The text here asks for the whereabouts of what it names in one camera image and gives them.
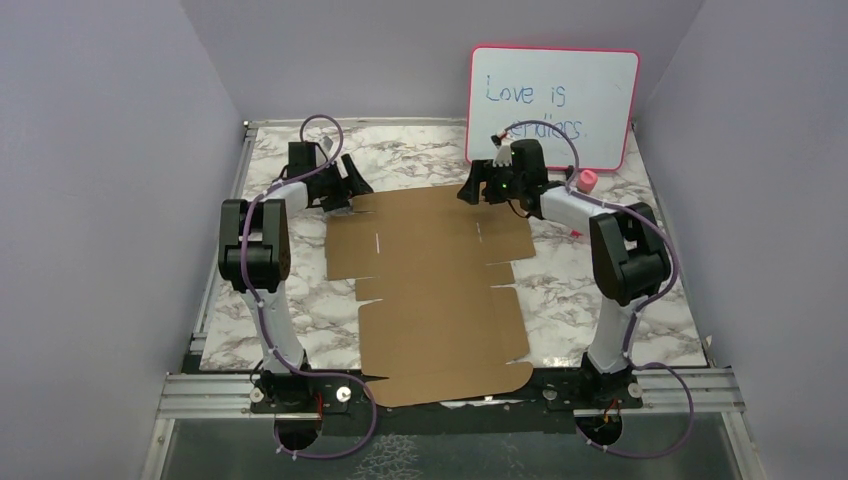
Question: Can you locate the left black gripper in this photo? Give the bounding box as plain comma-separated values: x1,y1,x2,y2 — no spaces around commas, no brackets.
311,153,372,211

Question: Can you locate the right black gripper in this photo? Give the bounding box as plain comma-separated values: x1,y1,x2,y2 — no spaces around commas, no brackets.
456,159,523,206

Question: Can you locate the brown cardboard box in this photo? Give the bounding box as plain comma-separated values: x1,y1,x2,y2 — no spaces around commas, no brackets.
325,185,536,406

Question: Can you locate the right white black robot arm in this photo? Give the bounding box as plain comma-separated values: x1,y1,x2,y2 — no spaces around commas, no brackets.
457,135,672,407

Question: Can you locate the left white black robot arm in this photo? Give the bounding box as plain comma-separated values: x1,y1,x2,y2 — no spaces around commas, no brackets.
217,141,373,411

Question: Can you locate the pink capped small bottle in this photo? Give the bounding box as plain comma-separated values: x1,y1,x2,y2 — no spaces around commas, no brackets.
576,169,598,194

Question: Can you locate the pink framed whiteboard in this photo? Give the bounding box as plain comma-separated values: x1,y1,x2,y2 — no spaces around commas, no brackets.
465,45,641,171

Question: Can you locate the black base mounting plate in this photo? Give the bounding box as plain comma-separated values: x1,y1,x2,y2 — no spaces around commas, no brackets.
248,368,643,437

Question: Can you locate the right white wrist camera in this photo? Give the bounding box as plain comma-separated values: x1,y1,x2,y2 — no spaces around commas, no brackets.
491,135,513,168

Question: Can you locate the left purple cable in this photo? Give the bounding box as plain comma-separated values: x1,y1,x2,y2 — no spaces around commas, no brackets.
239,115,379,461

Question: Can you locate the purple cable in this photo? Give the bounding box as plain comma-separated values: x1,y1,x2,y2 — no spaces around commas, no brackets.
239,115,379,461
493,120,696,461

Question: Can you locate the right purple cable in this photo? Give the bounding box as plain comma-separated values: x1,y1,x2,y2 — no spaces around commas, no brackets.
493,120,696,461

